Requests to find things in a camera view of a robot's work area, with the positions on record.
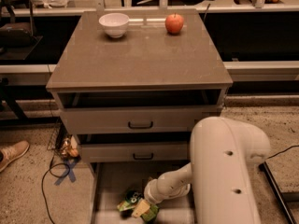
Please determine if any green rice chip bag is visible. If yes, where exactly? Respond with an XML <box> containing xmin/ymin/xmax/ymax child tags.
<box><xmin>117</xmin><ymin>190</ymin><xmax>159</xmax><ymax>224</ymax></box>

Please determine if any white ceramic bowl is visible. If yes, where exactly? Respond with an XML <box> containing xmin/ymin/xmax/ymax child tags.
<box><xmin>99</xmin><ymin>13</ymin><xmax>129</xmax><ymax>38</ymax></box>

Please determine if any black wire basket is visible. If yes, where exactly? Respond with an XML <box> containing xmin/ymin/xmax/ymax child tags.
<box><xmin>47</xmin><ymin>122</ymin><xmax>65</xmax><ymax>150</ymax></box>

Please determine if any grey drawer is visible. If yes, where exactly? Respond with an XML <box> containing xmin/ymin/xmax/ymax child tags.
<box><xmin>91</xmin><ymin>161</ymin><xmax>197</xmax><ymax>224</ymax></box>
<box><xmin>60</xmin><ymin>90</ymin><xmax>224</xmax><ymax>135</ymax></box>
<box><xmin>78</xmin><ymin>132</ymin><xmax>191</xmax><ymax>162</ymax></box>

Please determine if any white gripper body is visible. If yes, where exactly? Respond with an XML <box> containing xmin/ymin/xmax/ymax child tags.
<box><xmin>144</xmin><ymin>179</ymin><xmax>163</xmax><ymax>204</ymax></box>

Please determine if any tan sneaker shoe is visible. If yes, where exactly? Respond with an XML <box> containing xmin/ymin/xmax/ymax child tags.
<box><xmin>0</xmin><ymin>141</ymin><xmax>30</xmax><ymax>173</ymax></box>

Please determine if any black metal floor frame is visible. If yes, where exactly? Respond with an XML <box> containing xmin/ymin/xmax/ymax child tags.
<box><xmin>259</xmin><ymin>161</ymin><xmax>299</xmax><ymax>224</ymax></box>

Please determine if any black floor cable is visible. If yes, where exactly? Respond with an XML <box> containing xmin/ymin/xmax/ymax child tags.
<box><xmin>266</xmin><ymin>145</ymin><xmax>299</xmax><ymax>161</ymax></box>
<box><xmin>40</xmin><ymin>155</ymin><xmax>72</xmax><ymax>224</ymax></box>

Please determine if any black floor cable right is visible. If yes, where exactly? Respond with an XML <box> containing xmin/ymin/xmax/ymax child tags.
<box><xmin>266</xmin><ymin>145</ymin><xmax>299</xmax><ymax>161</ymax></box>

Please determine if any top grey drawer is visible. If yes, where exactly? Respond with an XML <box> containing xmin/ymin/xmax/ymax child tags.
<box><xmin>60</xmin><ymin>90</ymin><xmax>224</xmax><ymax>135</ymax></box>

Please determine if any red apple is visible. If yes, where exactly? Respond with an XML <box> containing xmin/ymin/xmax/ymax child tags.
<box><xmin>164</xmin><ymin>13</ymin><xmax>184</xmax><ymax>35</ymax></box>

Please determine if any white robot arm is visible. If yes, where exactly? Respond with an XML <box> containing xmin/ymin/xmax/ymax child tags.
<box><xmin>133</xmin><ymin>117</ymin><xmax>270</xmax><ymax>224</ymax></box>

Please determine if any snack pile beside cabinet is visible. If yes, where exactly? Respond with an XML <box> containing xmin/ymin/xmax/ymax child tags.
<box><xmin>60</xmin><ymin>136</ymin><xmax>79</xmax><ymax>158</ymax></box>

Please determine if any bottom grey drawer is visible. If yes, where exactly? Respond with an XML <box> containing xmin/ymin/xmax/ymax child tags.
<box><xmin>91</xmin><ymin>161</ymin><xmax>197</xmax><ymax>224</ymax></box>

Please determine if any grey drawer cabinet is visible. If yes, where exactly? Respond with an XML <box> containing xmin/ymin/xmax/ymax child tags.
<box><xmin>45</xmin><ymin>8</ymin><xmax>234</xmax><ymax>224</ymax></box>

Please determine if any black floor cable left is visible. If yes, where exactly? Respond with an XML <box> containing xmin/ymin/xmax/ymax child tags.
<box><xmin>40</xmin><ymin>155</ymin><xmax>72</xmax><ymax>224</ymax></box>

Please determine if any middle grey drawer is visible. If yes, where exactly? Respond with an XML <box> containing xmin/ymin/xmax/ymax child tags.
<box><xmin>78</xmin><ymin>132</ymin><xmax>191</xmax><ymax>162</ymax></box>

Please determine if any dark bag on shelf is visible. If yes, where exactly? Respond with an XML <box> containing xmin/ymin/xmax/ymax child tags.
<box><xmin>0</xmin><ymin>22</ymin><xmax>36</xmax><ymax>48</ymax></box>

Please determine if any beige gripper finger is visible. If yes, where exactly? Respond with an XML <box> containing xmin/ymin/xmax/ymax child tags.
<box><xmin>132</xmin><ymin>199</ymin><xmax>150</xmax><ymax>217</ymax></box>

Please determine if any blue tape cross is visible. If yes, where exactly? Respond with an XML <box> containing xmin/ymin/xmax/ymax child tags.
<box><xmin>54</xmin><ymin>159</ymin><xmax>79</xmax><ymax>186</ymax></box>

